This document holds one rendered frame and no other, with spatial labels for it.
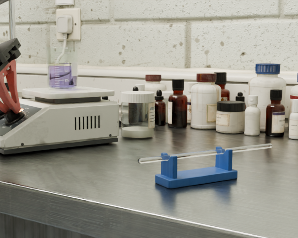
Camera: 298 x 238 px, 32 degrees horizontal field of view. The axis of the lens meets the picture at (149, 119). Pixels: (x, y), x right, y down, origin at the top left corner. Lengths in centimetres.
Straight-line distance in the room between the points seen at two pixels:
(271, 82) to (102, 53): 53
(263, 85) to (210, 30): 26
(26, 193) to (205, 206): 21
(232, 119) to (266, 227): 52
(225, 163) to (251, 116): 33
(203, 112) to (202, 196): 48
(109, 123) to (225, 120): 24
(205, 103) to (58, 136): 34
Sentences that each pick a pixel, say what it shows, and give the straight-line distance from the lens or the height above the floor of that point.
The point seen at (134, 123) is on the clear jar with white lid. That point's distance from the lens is 90.
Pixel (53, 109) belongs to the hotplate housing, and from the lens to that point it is 80.
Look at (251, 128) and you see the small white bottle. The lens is 97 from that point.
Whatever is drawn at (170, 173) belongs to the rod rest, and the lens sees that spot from 60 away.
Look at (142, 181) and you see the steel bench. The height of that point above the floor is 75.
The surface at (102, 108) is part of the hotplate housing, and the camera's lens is 84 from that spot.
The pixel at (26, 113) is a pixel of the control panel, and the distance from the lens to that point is 82.
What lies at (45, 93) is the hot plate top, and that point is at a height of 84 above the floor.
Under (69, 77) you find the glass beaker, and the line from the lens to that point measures 86.
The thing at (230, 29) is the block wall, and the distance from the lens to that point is 119.
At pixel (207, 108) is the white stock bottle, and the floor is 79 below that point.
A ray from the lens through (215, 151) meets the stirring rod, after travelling 63.
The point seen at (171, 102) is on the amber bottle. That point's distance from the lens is 104.
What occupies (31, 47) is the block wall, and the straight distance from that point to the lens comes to 156.
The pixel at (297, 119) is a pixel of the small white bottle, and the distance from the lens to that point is 95.
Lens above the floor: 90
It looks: 7 degrees down
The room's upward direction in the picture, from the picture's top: straight up
